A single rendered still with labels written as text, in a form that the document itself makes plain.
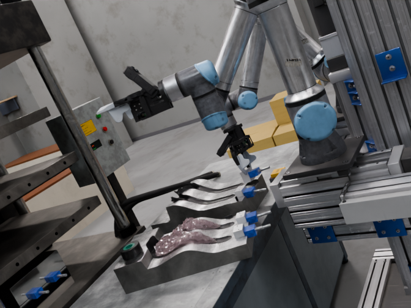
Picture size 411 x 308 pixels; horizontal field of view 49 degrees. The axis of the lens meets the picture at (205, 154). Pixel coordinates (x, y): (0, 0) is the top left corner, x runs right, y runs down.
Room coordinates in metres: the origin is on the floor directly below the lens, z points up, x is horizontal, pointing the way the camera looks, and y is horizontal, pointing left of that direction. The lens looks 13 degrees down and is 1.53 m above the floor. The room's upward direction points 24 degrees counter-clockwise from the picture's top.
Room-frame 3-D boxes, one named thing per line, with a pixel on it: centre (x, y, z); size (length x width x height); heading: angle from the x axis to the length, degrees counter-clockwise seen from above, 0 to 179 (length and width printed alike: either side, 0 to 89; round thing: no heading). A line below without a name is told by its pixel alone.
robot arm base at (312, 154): (1.38, -0.35, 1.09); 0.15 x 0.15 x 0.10
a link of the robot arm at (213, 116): (1.32, -0.07, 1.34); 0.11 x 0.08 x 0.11; 169
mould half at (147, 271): (1.59, 0.20, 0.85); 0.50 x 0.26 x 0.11; 75
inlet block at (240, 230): (1.47, -0.05, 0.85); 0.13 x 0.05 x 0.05; 75
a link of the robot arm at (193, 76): (1.30, -0.07, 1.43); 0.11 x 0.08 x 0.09; 79
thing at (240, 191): (1.74, -0.11, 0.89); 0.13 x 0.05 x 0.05; 58
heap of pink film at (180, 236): (1.59, 0.20, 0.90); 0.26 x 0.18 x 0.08; 75
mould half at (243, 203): (1.93, 0.08, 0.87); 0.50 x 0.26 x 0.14; 58
